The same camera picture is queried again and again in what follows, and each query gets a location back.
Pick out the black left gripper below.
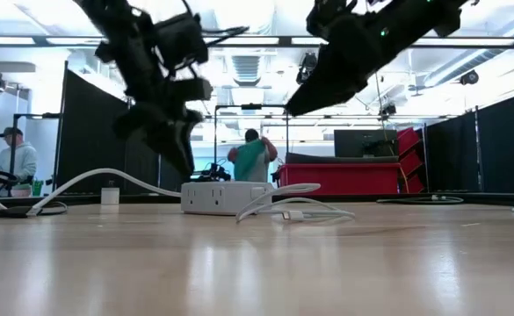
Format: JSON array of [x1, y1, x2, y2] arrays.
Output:
[[113, 74, 214, 177]]

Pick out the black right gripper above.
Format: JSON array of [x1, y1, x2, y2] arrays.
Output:
[[285, 4, 418, 118]]

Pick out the white cube charger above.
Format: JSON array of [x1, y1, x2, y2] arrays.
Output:
[[100, 187, 120, 205]]

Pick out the white power strip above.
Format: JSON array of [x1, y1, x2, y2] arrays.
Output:
[[180, 180, 276, 217]]

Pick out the thin white USB cable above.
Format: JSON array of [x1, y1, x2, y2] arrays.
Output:
[[235, 183, 357, 225]]

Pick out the black monitor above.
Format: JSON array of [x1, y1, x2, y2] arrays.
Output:
[[333, 128, 399, 159]]

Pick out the black partition curtain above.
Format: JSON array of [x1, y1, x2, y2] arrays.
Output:
[[55, 61, 192, 198], [423, 87, 514, 194]]

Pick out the dark grey flat cover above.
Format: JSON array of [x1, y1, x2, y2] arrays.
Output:
[[285, 152, 401, 166]]

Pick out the ceiling air vent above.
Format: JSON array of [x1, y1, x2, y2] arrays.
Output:
[[231, 54, 262, 88]]

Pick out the person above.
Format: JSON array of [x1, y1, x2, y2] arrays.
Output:
[[0, 126, 39, 198], [227, 127, 279, 183]]

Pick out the large red storage bin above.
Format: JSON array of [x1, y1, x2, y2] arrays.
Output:
[[278, 162, 402, 196]]

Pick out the green cloth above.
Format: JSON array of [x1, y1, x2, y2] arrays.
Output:
[[233, 139, 267, 183]]

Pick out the red shelf bins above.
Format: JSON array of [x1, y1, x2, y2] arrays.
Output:
[[395, 126, 427, 195]]

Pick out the white power strip cord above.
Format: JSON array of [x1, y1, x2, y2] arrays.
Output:
[[0, 168, 183, 218]]

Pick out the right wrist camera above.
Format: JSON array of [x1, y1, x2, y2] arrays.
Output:
[[306, 0, 350, 39]]

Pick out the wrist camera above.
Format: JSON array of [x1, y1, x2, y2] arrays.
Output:
[[153, 11, 210, 71], [306, 0, 350, 39]]

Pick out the black metal frame stand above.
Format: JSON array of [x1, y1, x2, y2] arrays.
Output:
[[214, 104, 289, 166], [9, 112, 62, 197]]

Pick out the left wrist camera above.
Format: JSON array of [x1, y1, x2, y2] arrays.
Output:
[[153, 11, 210, 71]]

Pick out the silver ceiling duct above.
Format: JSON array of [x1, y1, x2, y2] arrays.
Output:
[[423, 17, 514, 88]]

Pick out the black table edge rail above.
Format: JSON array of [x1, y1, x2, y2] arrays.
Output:
[[0, 191, 514, 211]]

